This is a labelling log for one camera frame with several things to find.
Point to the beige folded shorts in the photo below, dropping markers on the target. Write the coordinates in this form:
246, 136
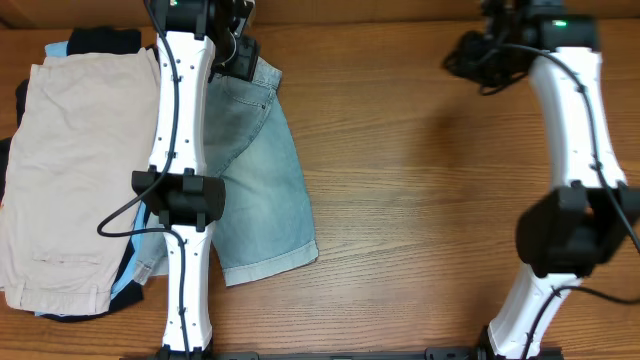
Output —
80, 175

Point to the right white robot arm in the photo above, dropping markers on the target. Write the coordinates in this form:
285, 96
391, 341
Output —
590, 208

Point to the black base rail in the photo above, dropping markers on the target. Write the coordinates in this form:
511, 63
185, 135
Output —
340, 355

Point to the light blue denim shorts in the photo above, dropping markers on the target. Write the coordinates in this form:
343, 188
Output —
267, 227

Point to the black folded garment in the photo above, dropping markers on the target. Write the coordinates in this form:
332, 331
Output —
105, 40

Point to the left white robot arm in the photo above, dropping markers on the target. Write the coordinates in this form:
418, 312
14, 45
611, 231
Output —
196, 40

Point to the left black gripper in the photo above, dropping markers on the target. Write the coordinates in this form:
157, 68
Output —
244, 65

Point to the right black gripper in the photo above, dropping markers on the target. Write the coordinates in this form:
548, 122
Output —
459, 57

